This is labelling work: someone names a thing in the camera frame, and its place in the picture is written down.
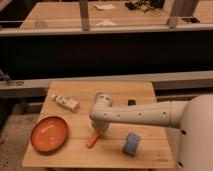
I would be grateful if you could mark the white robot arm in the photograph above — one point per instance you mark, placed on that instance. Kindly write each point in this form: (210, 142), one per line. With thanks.
(194, 119)

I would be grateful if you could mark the black rectangular object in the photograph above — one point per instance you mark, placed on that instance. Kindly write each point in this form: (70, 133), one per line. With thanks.
(131, 102)

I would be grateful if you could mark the white tube bottle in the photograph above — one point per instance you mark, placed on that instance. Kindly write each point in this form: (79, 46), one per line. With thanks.
(66, 103)

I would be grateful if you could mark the blue sponge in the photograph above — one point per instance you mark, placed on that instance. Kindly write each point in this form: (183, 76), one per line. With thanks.
(131, 144)

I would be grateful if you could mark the orange plate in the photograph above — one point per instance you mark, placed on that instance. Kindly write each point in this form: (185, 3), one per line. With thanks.
(49, 134)

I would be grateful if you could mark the white paper sheet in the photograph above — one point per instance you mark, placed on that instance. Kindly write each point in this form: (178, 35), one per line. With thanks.
(105, 7)

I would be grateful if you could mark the grey metal post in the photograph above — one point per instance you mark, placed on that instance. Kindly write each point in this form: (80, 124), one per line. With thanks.
(83, 4)
(183, 9)

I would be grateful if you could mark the grey metal post right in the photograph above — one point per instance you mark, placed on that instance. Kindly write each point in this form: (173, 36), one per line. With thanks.
(183, 9)

